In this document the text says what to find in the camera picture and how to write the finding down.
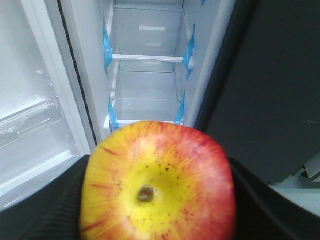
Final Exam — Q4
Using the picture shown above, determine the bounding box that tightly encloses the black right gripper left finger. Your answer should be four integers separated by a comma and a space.
0, 155, 89, 240

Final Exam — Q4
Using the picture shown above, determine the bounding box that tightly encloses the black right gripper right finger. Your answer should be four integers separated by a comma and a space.
229, 158, 320, 240

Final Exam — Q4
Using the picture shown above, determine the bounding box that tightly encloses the red yellow apple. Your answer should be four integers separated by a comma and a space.
79, 121, 237, 240

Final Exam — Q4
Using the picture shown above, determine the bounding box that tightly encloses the open fridge door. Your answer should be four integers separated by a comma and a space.
0, 0, 95, 211

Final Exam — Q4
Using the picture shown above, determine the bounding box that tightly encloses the white fridge interior body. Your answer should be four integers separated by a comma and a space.
58, 0, 236, 143

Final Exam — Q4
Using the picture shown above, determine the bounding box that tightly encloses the grey appliance at right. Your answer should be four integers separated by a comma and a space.
268, 152, 320, 188

